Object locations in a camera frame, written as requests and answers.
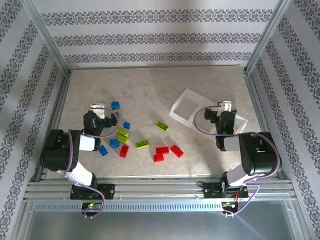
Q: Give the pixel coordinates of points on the blue lego brick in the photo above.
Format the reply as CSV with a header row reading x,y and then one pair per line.
x,y
126,125
115,105
114,142
107,126
103,150

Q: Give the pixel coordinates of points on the lime green lego brick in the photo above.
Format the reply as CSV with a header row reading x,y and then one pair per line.
x,y
122,138
123,131
142,144
162,126

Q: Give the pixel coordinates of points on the red lego brick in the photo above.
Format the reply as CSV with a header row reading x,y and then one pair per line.
x,y
158,157
124,151
176,151
162,150

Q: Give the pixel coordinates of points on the white three-compartment container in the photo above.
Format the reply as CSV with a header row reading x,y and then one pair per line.
x,y
186,105

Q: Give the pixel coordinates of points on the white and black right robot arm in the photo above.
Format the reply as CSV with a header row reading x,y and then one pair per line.
x,y
260,155

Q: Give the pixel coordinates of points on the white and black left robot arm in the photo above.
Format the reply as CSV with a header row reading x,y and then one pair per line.
x,y
57,152

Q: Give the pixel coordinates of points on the right controller board with LED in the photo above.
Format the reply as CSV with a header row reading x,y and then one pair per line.
x,y
228,204

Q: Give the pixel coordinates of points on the controller board with led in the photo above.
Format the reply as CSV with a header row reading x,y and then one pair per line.
x,y
96,206
228,204

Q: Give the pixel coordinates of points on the left controller board with LED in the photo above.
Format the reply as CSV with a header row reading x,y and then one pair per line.
x,y
96,206

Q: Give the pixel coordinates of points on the aluminium mounting rails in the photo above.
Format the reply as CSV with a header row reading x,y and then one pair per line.
x,y
160,187

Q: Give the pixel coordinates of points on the slotted metal strip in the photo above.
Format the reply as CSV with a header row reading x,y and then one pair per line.
x,y
160,207

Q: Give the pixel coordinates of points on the shiny metal sheet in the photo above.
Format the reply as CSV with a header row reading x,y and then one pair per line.
x,y
160,225

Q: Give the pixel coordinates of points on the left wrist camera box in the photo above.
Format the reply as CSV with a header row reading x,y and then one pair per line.
x,y
101,112

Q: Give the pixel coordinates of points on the aluminium side rail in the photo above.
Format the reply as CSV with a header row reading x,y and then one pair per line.
x,y
250,85
66,82

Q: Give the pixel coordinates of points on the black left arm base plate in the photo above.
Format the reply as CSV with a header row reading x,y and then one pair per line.
x,y
110,191

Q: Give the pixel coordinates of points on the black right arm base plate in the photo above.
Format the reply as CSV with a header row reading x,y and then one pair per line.
x,y
210,193

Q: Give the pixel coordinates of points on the aluminium frame post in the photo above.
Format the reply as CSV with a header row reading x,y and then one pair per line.
x,y
45,32
269,32

